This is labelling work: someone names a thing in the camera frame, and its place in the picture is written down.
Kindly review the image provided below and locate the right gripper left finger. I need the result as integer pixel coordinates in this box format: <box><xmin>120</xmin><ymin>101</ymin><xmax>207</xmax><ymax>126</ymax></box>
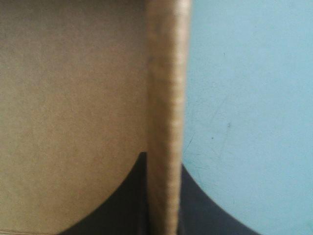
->
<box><xmin>59</xmin><ymin>151</ymin><xmax>148</xmax><ymax>235</ymax></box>

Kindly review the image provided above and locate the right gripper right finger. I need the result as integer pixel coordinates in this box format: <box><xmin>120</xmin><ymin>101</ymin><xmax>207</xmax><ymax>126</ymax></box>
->
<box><xmin>176</xmin><ymin>163</ymin><xmax>249</xmax><ymax>235</ymax></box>

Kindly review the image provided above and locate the brown cardboard box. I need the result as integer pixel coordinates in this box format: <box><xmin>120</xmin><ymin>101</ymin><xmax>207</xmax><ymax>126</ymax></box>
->
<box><xmin>0</xmin><ymin>0</ymin><xmax>194</xmax><ymax>235</ymax></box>

